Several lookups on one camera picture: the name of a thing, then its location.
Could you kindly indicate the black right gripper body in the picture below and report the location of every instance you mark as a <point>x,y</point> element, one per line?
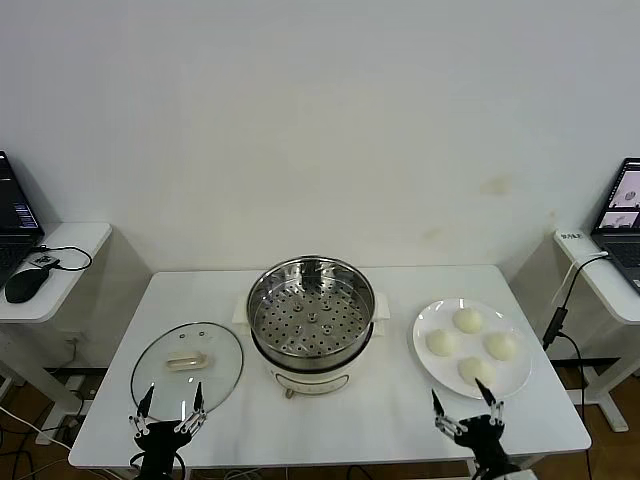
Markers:
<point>482,440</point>

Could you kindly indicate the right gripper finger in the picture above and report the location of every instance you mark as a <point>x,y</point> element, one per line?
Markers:
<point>448,427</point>
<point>496,412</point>

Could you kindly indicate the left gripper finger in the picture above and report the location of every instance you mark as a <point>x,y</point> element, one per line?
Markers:
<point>141,422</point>
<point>192,420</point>

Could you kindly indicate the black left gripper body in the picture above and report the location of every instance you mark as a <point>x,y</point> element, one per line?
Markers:
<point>160,440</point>

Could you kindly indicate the white steamed baozi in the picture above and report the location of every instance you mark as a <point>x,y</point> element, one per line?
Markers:
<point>468,320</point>
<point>472,369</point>
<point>442,343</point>
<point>501,346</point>

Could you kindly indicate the glass pot lid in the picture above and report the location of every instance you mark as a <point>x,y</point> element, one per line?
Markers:
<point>210,360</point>

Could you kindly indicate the steel steamer pot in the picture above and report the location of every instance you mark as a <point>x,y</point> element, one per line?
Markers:
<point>310,382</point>

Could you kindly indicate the perforated steel steamer basket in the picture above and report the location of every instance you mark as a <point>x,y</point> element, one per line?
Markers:
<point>310,320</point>

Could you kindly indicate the white round plate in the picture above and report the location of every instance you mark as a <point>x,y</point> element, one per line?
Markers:
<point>434,374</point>

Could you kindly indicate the white power strip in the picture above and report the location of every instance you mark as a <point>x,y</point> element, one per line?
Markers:
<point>52,436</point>

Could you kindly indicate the white side table with label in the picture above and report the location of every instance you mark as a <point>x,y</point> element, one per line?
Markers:
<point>615,300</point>

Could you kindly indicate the black computer mouse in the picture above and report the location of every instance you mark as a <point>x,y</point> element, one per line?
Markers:
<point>25,285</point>

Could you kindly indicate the white side table with mouse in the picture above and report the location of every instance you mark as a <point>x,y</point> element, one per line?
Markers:
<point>75,240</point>

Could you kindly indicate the grey laptop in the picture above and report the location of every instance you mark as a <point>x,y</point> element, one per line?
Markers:
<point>620,250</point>

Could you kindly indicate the black laptop beside mouse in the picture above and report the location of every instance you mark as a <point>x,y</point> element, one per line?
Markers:
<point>12,220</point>

